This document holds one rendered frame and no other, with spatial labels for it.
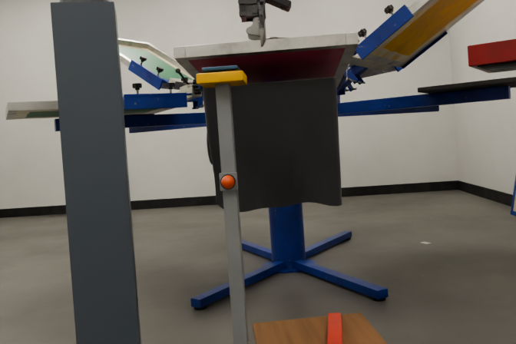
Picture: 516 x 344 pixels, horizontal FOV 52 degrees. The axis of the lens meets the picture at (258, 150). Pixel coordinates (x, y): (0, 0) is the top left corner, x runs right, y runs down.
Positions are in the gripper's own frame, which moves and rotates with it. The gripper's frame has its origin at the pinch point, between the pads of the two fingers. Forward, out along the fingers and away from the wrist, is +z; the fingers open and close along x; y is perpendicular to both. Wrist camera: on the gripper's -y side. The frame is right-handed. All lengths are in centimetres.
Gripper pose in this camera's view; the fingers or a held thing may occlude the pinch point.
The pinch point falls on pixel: (264, 44)
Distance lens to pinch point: 171.9
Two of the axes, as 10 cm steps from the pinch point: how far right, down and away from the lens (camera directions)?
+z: 0.6, 10.0, -0.6
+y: -10.0, 0.6, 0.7
